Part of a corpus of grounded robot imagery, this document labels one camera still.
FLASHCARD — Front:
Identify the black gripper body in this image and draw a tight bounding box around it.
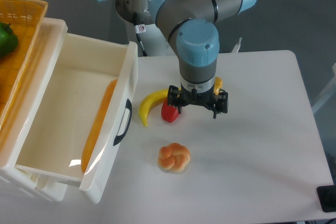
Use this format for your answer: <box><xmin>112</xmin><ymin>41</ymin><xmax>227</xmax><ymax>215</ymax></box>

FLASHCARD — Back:
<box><xmin>177</xmin><ymin>88</ymin><xmax>215</xmax><ymax>109</ymax></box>

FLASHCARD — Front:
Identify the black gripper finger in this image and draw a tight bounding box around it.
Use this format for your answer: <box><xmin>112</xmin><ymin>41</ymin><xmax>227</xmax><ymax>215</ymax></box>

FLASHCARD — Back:
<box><xmin>206</xmin><ymin>90</ymin><xmax>228</xmax><ymax>119</ymax></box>
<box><xmin>167</xmin><ymin>85</ymin><xmax>183</xmax><ymax>114</ymax></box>

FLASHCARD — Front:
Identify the white drawer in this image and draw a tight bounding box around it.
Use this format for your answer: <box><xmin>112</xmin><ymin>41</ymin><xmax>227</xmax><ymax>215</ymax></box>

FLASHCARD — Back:
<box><xmin>15</xmin><ymin>33</ymin><xmax>139</xmax><ymax>205</ymax></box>

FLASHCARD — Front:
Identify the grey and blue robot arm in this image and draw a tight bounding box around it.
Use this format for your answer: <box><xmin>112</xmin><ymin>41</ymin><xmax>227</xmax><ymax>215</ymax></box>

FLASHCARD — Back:
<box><xmin>98</xmin><ymin>0</ymin><xmax>257</xmax><ymax>115</ymax></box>

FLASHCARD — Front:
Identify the white drawer cabinet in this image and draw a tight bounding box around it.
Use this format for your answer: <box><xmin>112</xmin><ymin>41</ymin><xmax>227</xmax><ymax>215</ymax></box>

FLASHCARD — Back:
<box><xmin>1</xmin><ymin>18</ymin><xmax>68</xmax><ymax>201</ymax></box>

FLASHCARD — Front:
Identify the red bell pepper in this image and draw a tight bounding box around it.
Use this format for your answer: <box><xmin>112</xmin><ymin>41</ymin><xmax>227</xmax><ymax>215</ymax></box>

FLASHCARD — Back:
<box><xmin>161</xmin><ymin>99</ymin><xmax>180</xmax><ymax>123</ymax></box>

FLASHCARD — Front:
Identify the yellow bell pepper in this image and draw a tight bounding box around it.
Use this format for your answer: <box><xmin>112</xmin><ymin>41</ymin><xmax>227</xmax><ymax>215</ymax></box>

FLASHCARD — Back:
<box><xmin>214</xmin><ymin>76</ymin><xmax>224</xmax><ymax>95</ymax></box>

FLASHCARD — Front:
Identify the yellow banana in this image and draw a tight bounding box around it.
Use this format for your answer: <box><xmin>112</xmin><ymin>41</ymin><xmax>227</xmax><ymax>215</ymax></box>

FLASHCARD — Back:
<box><xmin>138</xmin><ymin>89</ymin><xmax>168</xmax><ymax>127</ymax></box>

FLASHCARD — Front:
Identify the knotted bread roll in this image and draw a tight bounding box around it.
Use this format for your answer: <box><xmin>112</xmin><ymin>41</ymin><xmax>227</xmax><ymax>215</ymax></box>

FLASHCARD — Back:
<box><xmin>157</xmin><ymin>143</ymin><xmax>191</xmax><ymax>173</ymax></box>

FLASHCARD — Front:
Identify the orange baguette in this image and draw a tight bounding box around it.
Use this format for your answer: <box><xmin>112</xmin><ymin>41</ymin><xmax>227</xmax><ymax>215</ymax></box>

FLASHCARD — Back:
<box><xmin>81</xmin><ymin>79</ymin><xmax>118</xmax><ymax>173</ymax></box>

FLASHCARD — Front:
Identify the black device at table edge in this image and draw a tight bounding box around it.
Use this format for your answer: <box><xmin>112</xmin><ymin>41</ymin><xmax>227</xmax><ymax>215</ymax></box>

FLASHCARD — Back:
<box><xmin>317</xmin><ymin>185</ymin><xmax>335</xmax><ymax>212</ymax></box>

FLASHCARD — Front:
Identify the orange woven basket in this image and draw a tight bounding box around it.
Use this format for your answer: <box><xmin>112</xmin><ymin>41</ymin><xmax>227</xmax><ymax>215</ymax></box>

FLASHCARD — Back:
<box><xmin>1</xmin><ymin>0</ymin><xmax>48</xmax><ymax>126</ymax></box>

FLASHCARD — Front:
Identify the green bell pepper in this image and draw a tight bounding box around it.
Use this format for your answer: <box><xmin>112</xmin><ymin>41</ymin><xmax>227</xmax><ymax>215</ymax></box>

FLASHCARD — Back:
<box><xmin>1</xmin><ymin>22</ymin><xmax>18</xmax><ymax>58</ymax></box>

